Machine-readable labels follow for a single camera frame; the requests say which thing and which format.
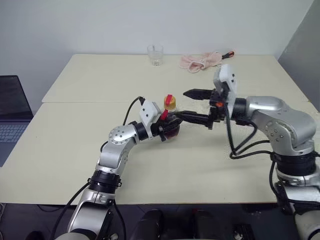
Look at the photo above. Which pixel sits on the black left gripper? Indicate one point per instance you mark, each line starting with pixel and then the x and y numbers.
pixel 160 128

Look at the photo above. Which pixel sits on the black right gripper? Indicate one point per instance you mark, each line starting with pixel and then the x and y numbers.
pixel 217 112

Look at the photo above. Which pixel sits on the yellow-capped dark drink bottle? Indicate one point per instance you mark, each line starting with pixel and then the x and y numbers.
pixel 170 103

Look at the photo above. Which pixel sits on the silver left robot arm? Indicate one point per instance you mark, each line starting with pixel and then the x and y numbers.
pixel 115 152

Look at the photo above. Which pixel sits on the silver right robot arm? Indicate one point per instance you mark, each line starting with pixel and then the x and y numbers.
pixel 280 117

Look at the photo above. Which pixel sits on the clear drinking glass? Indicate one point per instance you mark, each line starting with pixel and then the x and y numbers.
pixel 155 53

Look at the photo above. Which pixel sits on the pink cloth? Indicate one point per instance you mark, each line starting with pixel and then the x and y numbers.
pixel 197 61

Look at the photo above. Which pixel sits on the dark rounded shape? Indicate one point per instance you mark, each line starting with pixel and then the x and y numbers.
pixel 203 225
pixel 150 225

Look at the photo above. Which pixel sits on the grey open laptop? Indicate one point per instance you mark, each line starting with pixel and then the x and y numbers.
pixel 13 100

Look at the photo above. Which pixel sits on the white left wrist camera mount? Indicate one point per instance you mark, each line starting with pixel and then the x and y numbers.
pixel 148 112

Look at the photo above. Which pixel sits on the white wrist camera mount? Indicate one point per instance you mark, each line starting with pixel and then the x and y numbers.
pixel 228 77
pixel 148 112

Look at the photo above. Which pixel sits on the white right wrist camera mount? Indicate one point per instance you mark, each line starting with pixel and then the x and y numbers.
pixel 228 77

